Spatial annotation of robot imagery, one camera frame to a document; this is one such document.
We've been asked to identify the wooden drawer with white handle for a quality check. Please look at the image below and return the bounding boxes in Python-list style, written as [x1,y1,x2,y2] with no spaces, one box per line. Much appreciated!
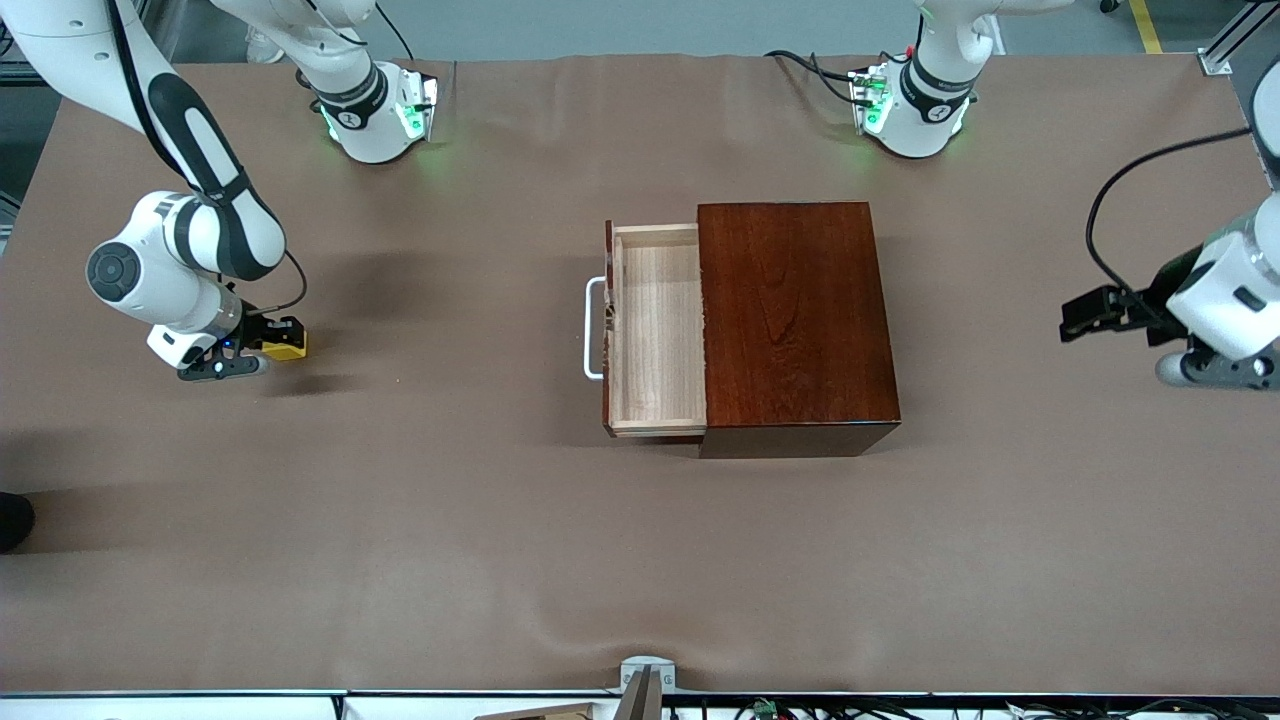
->
[584,220,709,439]

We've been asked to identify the aluminium corner profile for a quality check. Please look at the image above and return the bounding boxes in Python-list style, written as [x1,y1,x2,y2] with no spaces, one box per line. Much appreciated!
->
[1198,0,1280,77]

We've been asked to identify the black round object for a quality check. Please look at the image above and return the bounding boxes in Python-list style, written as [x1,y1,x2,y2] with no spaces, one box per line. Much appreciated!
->
[0,492,36,554]

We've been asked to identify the brown table cover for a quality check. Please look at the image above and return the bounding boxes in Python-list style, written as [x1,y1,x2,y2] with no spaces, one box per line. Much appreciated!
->
[0,52,1280,698]

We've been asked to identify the yellow floor tape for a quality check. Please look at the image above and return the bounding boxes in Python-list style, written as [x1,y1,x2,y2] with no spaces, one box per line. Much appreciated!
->
[1128,0,1167,56]

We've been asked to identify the dark brown wooden cabinet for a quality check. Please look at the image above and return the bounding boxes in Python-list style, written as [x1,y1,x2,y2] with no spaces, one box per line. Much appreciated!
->
[700,201,902,460]

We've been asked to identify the brown cardboard piece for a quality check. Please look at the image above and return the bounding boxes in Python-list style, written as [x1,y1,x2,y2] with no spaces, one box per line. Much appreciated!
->
[475,702,621,720]

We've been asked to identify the black right base cable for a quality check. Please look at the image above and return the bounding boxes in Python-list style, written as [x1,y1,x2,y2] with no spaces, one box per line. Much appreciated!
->
[375,0,416,63]

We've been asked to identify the aluminium frame struts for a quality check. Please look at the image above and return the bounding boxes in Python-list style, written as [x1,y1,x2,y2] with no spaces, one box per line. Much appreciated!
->
[0,0,181,91]

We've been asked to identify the black left base cables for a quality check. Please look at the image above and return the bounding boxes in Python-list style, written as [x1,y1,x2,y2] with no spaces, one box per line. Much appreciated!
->
[765,48,881,109]

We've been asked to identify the grey metal clamp bracket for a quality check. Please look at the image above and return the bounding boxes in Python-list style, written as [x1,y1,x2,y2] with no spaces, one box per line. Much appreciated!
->
[612,655,677,720]

